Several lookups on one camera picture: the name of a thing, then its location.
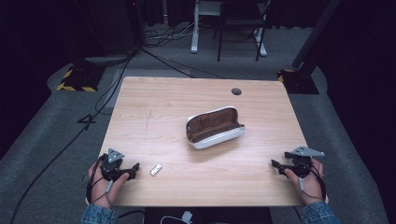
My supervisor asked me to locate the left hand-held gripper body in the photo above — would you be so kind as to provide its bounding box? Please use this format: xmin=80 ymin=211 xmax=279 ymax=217
xmin=100 ymin=147 xmax=134 ymax=183

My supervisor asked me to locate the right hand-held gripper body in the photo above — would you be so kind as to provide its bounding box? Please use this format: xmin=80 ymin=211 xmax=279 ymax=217
xmin=284 ymin=146 xmax=325 ymax=178

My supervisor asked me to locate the small white eraser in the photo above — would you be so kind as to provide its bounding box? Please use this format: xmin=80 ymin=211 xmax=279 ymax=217
xmin=149 ymin=162 xmax=163 ymax=176

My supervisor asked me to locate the white pencil case brown lining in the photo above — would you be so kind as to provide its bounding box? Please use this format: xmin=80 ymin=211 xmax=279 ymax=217
xmin=185 ymin=105 xmax=247 ymax=151

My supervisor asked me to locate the person's right hand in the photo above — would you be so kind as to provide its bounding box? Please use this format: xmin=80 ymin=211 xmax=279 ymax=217
xmin=283 ymin=158 xmax=327 ymax=206

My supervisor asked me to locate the person's left hand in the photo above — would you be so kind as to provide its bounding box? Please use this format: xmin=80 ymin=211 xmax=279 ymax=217
xmin=87 ymin=161 xmax=131 ymax=209

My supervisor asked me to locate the yellow black striped stand base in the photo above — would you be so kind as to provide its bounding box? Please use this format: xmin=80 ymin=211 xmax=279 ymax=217
xmin=276 ymin=68 xmax=320 ymax=95
xmin=56 ymin=64 xmax=106 ymax=93

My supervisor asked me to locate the black slanted stand pole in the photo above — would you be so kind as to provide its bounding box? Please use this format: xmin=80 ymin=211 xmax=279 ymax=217
xmin=290 ymin=0 xmax=343 ymax=70

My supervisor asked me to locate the black chair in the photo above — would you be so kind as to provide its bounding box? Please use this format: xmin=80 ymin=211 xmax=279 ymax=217
xmin=212 ymin=0 xmax=273 ymax=63

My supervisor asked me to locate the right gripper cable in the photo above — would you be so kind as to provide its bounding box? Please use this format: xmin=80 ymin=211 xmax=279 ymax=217
xmin=298 ymin=161 xmax=328 ymax=203

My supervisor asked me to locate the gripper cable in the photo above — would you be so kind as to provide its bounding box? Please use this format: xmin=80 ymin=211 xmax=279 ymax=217
xmin=298 ymin=161 xmax=328 ymax=203
xmin=85 ymin=153 xmax=115 ymax=209

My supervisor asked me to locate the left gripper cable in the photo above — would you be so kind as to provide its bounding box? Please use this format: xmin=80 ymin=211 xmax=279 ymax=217
xmin=85 ymin=153 xmax=115 ymax=209

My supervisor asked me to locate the black floor cable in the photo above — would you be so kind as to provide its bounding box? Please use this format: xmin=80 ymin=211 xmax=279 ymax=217
xmin=8 ymin=46 xmax=138 ymax=224

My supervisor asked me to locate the white plug with cable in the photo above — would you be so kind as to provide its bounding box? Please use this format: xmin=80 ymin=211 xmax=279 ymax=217
xmin=160 ymin=210 xmax=194 ymax=224

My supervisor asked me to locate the bundle of floor cables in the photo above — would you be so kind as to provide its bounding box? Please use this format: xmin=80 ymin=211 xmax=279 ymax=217
xmin=143 ymin=18 xmax=200 ymax=49

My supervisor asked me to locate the white desk frame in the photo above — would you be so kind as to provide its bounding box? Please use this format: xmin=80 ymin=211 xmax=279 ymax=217
xmin=190 ymin=0 xmax=269 ymax=58

